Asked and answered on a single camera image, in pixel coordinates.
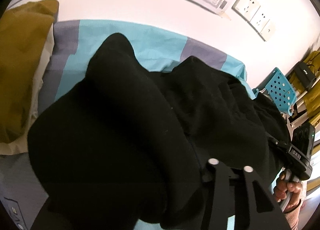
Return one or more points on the white wall socket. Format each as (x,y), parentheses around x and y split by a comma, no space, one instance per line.
(260,19)
(246,8)

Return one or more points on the teal plastic storage rack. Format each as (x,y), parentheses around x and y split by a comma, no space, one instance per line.
(278,88)

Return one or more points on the teal grey patterned bedsheet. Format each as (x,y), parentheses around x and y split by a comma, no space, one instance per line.
(75,42)

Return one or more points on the left white wall socket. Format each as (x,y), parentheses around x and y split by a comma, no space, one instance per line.
(246,8)

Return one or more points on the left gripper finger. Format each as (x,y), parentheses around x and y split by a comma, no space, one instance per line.
(242,190)

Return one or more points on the mustard yellow folded garment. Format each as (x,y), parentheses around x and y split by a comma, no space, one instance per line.
(24,31)

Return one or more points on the white network wall plate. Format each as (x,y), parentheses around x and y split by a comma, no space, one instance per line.
(266,31)

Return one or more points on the black bag on rack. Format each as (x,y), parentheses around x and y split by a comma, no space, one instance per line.
(305,75)

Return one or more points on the black coat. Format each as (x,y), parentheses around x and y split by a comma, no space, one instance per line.
(126,144)

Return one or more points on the middle white wall socket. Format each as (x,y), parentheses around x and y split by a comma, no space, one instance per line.
(260,19)

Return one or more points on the hanging mustard yellow clothes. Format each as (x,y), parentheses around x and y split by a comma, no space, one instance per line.
(306,108)

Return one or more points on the person's right hand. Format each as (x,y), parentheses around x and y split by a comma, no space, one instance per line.
(290,191)

